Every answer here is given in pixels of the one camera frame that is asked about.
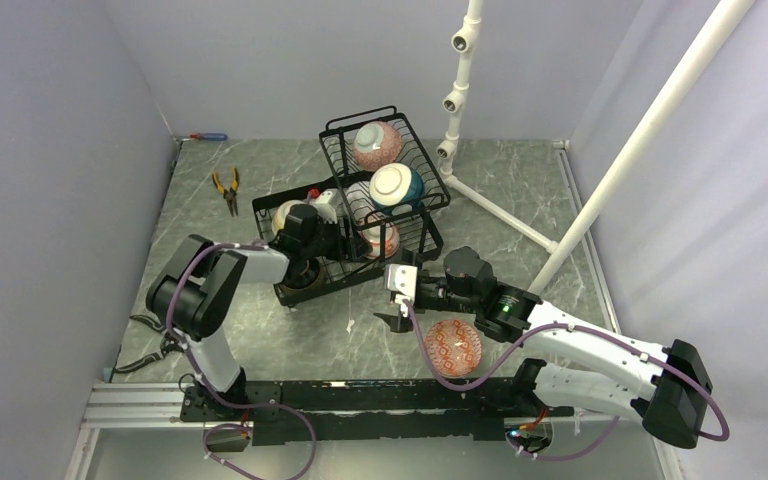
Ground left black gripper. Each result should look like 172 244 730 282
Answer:
302 215 372 261

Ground yellow sun pattern bowl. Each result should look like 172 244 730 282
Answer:
271 200 304 236

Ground black blue banded bowl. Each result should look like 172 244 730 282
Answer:
279 258 326 292

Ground orange zigzag bowl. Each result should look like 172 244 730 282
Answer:
358 213 400 259

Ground black wire dish rack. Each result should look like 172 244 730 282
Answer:
252 105 451 307

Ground teal white bowl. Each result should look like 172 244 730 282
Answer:
369 163 425 215

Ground pink floral bowl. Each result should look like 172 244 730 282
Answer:
352 121 403 172

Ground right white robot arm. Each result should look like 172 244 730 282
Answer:
384 246 730 449

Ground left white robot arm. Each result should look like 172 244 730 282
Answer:
145 204 352 420

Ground red geometric pattern bowl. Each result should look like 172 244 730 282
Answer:
424 319 483 378

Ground red blue screwdriver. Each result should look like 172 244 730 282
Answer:
189 132 228 142

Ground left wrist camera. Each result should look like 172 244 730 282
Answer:
306 188 345 224

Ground yellow handled pliers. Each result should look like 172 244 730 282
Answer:
211 167 239 217

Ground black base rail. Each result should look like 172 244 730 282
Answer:
179 377 573 446

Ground white pvc pipe frame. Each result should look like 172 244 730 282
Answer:
436 0 756 297

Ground black handled pliers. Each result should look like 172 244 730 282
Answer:
112 313 191 376

